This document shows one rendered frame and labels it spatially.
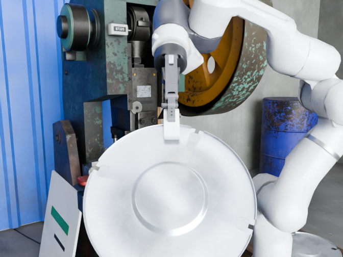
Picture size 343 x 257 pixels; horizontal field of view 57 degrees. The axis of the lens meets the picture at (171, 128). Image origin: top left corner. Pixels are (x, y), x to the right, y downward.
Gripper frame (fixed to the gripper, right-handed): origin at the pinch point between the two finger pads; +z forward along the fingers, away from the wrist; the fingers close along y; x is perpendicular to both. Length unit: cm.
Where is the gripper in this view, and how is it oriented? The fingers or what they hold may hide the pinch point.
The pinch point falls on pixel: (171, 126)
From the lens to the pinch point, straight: 61.3
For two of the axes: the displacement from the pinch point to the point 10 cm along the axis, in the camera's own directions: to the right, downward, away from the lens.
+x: 10.0, -0.1, 0.1
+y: 0.1, -5.7, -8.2
